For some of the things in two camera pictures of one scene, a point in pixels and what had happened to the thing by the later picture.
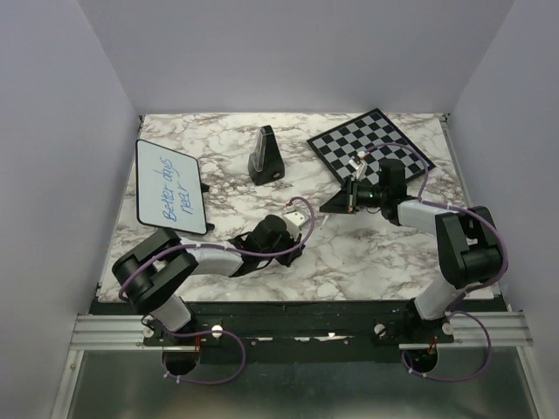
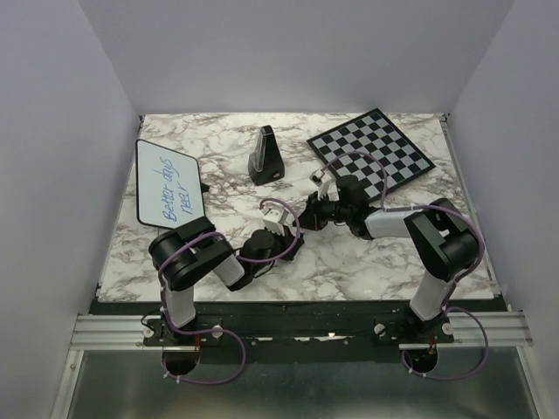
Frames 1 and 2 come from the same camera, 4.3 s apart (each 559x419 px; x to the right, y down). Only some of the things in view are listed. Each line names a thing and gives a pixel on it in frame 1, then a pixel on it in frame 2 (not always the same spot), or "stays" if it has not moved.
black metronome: x=265 y=163 stays
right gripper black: x=345 y=201 → x=310 y=218
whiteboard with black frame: x=168 y=189 stays
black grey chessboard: x=376 y=134 stays
